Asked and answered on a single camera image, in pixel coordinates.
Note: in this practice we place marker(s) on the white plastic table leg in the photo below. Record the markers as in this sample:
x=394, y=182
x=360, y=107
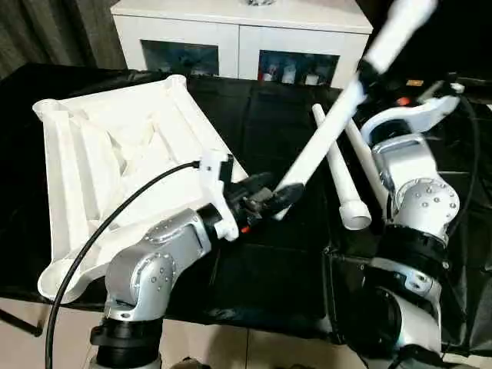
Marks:
x=365, y=161
x=326, y=134
x=342, y=173

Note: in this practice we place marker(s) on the grey crumpled bundle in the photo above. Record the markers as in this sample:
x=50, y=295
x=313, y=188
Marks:
x=255, y=2

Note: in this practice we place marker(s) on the white cabinet with glass doors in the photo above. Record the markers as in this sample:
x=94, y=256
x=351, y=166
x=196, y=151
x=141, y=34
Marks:
x=238, y=23

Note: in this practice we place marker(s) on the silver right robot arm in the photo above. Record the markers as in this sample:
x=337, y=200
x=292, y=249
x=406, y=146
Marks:
x=415, y=192

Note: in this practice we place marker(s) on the small yellow box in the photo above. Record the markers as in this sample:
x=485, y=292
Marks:
x=414, y=82

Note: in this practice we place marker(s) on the white jar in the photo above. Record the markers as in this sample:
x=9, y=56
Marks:
x=288, y=73
x=311, y=78

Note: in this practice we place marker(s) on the grey curtain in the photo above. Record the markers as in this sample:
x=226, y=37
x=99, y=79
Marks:
x=46, y=34

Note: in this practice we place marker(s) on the black mat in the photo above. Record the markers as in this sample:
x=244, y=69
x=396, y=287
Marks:
x=269, y=115

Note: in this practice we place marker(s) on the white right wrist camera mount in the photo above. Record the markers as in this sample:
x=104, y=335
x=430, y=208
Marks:
x=434, y=109

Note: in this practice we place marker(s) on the black metal stand foot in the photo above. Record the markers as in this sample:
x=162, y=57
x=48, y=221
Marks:
x=19, y=323

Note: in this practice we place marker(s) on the small red white figure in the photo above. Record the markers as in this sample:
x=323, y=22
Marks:
x=271, y=73

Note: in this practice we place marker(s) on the white plastic table top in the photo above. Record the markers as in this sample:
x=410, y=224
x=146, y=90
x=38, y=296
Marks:
x=115, y=153

